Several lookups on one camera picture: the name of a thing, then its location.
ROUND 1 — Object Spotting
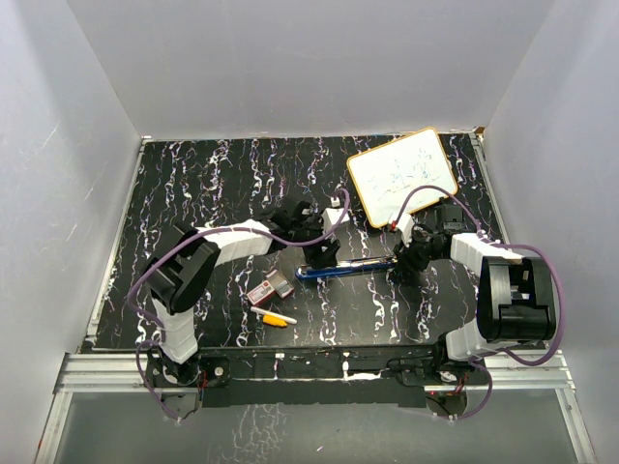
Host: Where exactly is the small whiteboard orange frame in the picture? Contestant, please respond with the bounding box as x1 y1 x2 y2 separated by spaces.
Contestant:
346 128 458 228

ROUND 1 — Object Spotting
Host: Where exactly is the purple cable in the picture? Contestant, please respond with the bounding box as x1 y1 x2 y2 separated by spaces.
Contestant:
128 188 352 424
394 186 567 421

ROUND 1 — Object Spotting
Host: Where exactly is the red white staple box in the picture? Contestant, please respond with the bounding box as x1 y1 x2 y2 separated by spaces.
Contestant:
247 280 276 306

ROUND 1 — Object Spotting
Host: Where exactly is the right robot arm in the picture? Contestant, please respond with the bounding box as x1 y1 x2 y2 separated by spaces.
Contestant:
388 205 557 384

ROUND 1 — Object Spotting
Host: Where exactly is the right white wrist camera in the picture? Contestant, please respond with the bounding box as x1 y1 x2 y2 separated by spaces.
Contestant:
389 213 416 247

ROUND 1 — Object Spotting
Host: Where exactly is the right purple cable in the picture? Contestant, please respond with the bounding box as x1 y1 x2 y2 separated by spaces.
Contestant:
394 186 567 421

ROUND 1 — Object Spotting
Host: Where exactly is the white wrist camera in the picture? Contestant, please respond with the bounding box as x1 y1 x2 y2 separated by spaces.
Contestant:
389 213 416 247
321 194 350 236

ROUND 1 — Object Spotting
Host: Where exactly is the yellow marker cap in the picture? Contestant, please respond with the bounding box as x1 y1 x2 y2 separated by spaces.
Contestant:
262 314 288 328

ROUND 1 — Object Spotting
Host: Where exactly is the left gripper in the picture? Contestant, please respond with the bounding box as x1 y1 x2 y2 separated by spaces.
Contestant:
289 215 339 269

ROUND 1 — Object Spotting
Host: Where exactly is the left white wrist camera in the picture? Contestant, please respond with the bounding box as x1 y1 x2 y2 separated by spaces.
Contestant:
321 194 350 236

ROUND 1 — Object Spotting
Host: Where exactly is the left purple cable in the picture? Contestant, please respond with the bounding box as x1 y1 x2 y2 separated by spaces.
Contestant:
128 188 352 424

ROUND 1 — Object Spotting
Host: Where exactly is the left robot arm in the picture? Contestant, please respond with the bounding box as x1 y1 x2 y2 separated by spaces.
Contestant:
141 199 349 386

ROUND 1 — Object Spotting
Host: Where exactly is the white marker pen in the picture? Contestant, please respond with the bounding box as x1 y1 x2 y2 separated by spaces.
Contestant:
251 306 298 325

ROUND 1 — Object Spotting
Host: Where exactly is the staple tray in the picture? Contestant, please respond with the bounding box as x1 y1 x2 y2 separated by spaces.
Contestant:
266 270 294 299

